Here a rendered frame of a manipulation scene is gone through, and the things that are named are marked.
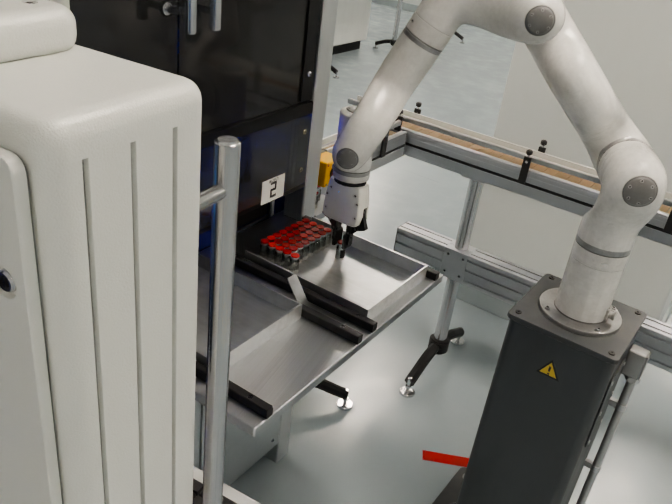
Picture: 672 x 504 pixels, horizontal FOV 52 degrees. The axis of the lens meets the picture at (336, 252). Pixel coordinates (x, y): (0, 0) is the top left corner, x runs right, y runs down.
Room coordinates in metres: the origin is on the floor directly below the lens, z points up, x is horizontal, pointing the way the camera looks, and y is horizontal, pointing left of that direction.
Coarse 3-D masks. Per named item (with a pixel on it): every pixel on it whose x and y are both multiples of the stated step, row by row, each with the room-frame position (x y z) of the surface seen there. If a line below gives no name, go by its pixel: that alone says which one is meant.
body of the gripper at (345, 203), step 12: (336, 180) 1.44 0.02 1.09; (336, 192) 1.45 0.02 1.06; (348, 192) 1.43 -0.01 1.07; (360, 192) 1.43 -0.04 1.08; (324, 204) 1.47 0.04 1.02; (336, 204) 1.45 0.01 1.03; (348, 204) 1.43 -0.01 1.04; (360, 204) 1.42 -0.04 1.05; (336, 216) 1.45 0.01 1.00; (348, 216) 1.43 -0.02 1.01; (360, 216) 1.42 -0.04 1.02
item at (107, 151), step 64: (0, 0) 0.57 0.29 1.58; (0, 64) 0.51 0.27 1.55; (64, 64) 0.53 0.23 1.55; (128, 64) 0.56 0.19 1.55; (0, 128) 0.42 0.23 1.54; (64, 128) 0.42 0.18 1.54; (128, 128) 0.46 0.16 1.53; (192, 128) 0.53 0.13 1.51; (0, 192) 0.40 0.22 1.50; (64, 192) 0.41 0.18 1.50; (128, 192) 0.46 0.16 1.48; (192, 192) 0.53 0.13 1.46; (0, 256) 0.40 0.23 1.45; (64, 256) 0.41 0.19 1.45; (128, 256) 0.46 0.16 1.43; (192, 256) 0.53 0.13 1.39; (0, 320) 0.41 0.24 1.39; (64, 320) 0.41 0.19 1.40; (128, 320) 0.46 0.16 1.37; (192, 320) 0.53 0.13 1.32; (0, 384) 0.41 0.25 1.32; (64, 384) 0.41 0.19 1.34; (128, 384) 0.45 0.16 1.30; (192, 384) 0.53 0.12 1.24; (0, 448) 0.42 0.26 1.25; (64, 448) 0.41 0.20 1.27; (128, 448) 0.45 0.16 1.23; (192, 448) 0.54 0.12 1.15
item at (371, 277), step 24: (360, 240) 1.52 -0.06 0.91; (264, 264) 1.35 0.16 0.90; (312, 264) 1.42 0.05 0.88; (336, 264) 1.43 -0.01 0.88; (360, 264) 1.45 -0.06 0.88; (384, 264) 1.46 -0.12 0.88; (408, 264) 1.45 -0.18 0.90; (312, 288) 1.28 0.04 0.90; (336, 288) 1.33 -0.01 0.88; (360, 288) 1.34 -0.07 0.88; (384, 288) 1.35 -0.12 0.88; (408, 288) 1.36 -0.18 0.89; (360, 312) 1.21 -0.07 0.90
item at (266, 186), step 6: (282, 174) 1.54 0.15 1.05; (270, 180) 1.50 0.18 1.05; (276, 180) 1.52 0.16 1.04; (282, 180) 1.54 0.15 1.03; (264, 186) 1.48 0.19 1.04; (270, 186) 1.50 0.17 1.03; (276, 186) 1.52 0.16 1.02; (282, 186) 1.54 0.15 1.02; (264, 192) 1.48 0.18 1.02; (276, 192) 1.52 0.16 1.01; (282, 192) 1.54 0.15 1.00; (264, 198) 1.48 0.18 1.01; (270, 198) 1.50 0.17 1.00; (276, 198) 1.52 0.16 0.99
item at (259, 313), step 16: (208, 272) 1.32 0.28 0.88; (208, 288) 1.26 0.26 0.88; (240, 288) 1.27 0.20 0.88; (256, 288) 1.25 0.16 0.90; (208, 304) 1.20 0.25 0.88; (240, 304) 1.21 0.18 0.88; (256, 304) 1.22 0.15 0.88; (272, 304) 1.23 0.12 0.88; (288, 304) 1.21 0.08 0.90; (240, 320) 1.16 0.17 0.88; (256, 320) 1.16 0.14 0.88; (272, 320) 1.17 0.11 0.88; (288, 320) 1.16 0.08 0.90; (240, 336) 1.10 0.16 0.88; (256, 336) 1.07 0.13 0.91; (272, 336) 1.12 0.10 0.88; (240, 352) 1.03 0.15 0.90
